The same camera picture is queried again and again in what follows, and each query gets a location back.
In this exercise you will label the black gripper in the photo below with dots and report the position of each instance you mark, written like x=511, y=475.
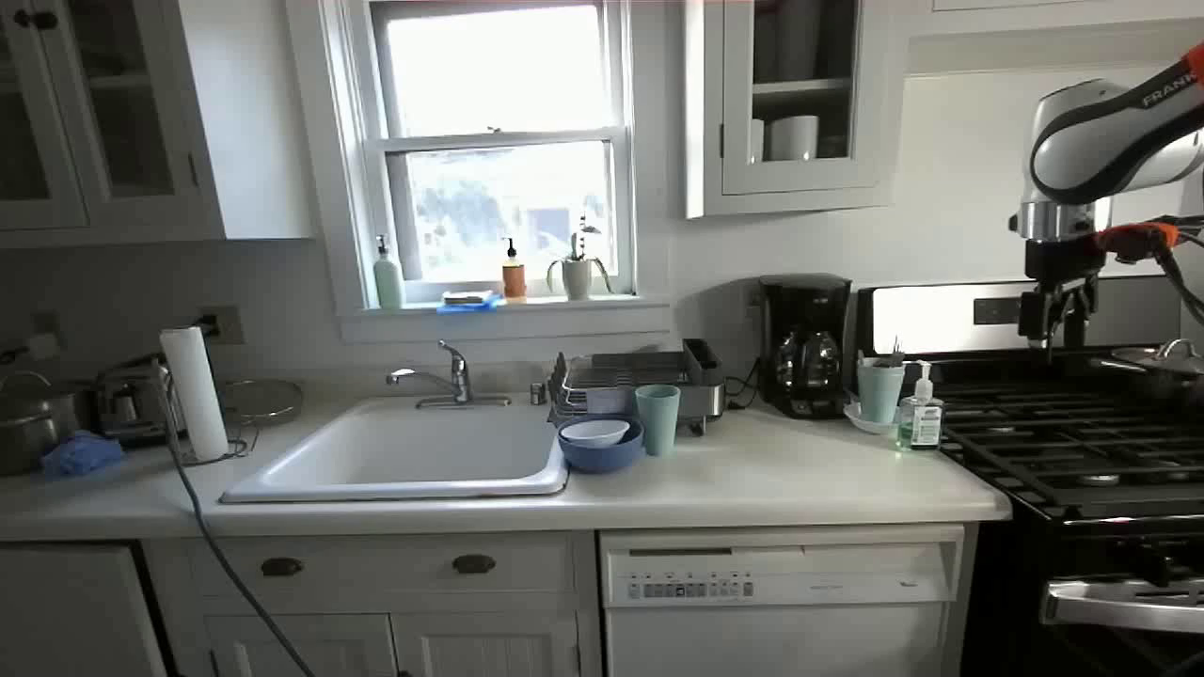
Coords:
x=1057, y=266

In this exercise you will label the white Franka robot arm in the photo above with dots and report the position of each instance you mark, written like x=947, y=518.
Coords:
x=1103, y=135

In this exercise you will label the black gas stove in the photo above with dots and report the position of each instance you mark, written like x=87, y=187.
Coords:
x=1077, y=438

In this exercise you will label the clear soap dispenser bottle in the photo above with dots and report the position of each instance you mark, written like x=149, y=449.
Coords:
x=922, y=419

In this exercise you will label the white bowl under cups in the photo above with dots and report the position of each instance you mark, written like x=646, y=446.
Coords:
x=858, y=424

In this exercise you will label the black coffee maker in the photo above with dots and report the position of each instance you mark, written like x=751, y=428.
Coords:
x=809, y=361

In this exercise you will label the white cabinet with mugs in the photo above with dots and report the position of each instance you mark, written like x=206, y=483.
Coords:
x=868, y=125

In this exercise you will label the white mug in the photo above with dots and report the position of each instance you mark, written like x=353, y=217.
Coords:
x=793, y=135

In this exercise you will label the white dishwasher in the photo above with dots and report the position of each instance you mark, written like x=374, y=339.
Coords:
x=775, y=616

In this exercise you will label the single teal cup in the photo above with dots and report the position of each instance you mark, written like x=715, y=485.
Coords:
x=656, y=419

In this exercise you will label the grey dish rack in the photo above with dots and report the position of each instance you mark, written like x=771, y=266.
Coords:
x=626, y=369

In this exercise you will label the blue bowl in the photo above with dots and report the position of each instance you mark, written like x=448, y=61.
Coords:
x=601, y=453

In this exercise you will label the white plant pot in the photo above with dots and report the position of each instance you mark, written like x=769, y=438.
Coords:
x=576, y=277

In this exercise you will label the orange pump bottle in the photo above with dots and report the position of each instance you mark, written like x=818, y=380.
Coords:
x=514, y=277

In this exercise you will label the blue sponge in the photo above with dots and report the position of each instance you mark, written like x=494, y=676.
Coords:
x=469, y=303

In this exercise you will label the chrome faucet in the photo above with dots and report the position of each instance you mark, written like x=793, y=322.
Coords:
x=454, y=369

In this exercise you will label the white framed window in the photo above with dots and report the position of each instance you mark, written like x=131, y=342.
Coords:
x=502, y=75

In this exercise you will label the white kitchen sink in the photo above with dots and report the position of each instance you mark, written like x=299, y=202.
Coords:
x=400, y=455

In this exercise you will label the green soap bottle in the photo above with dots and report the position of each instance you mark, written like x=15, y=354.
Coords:
x=388, y=283

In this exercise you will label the white lower cabinet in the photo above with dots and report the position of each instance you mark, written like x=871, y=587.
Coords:
x=379, y=587

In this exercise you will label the glass lid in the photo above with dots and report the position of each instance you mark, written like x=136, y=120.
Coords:
x=266, y=401

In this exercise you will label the white glass door cabinet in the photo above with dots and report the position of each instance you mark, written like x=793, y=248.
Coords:
x=250, y=125

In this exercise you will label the white paper towel roll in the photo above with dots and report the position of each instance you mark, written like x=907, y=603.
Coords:
x=196, y=395

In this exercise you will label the chrome toaster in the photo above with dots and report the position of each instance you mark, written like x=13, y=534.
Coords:
x=132, y=401

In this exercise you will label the blue cloth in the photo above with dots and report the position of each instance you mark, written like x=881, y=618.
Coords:
x=79, y=455

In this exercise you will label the metal pot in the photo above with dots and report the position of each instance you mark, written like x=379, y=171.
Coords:
x=28, y=428

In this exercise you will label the wall power outlet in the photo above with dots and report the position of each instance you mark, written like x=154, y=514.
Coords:
x=226, y=326

